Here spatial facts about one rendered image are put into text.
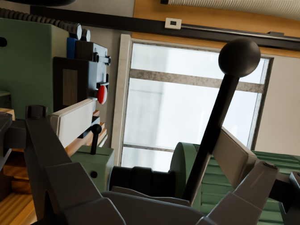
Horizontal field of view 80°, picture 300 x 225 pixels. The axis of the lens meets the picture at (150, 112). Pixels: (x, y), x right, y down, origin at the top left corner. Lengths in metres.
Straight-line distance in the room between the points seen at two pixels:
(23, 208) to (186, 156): 0.25
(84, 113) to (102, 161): 0.18
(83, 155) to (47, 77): 0.16
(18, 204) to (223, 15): 1.82
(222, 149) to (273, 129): 1.91
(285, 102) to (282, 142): 0.39
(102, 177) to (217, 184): 0.19
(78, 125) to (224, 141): 0.13
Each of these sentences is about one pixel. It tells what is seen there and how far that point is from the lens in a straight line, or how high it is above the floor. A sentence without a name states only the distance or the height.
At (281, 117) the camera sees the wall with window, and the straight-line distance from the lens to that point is 2.10.
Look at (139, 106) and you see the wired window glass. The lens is 1.78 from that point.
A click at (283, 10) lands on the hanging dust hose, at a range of 1.92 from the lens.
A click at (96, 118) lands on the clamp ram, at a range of 0.38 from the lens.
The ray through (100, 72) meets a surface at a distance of 0.35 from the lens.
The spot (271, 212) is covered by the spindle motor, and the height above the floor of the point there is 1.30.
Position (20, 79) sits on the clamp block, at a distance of 0.31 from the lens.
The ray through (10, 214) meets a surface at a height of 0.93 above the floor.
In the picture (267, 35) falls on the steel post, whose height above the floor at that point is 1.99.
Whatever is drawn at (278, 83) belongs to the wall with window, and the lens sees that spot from 2.04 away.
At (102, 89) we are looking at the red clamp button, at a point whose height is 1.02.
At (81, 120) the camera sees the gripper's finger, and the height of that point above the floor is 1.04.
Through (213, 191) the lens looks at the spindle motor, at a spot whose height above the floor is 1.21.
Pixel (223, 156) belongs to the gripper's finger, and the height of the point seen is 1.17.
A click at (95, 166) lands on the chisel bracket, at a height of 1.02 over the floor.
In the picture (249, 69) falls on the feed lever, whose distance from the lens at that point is 0.18.
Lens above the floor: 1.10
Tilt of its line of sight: level
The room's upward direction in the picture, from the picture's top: 97 degrees clockwise
